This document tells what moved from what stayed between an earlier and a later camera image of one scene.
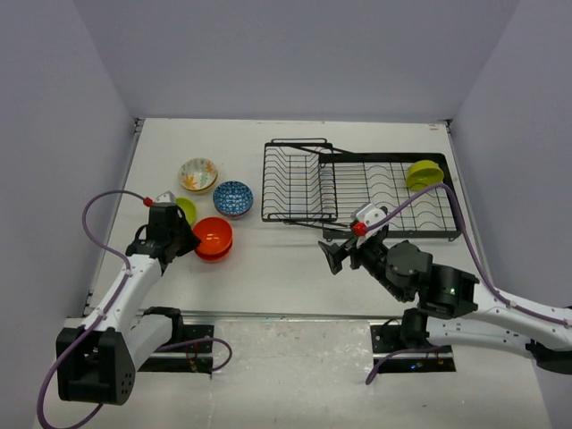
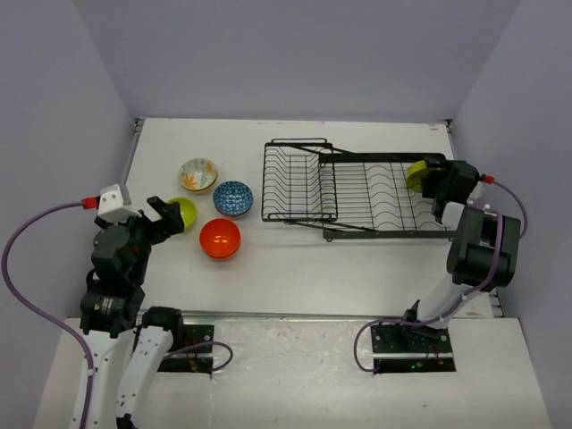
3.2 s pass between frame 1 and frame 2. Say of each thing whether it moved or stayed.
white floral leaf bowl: stayed
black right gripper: moved
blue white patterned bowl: stayed
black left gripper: moved
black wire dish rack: stayed
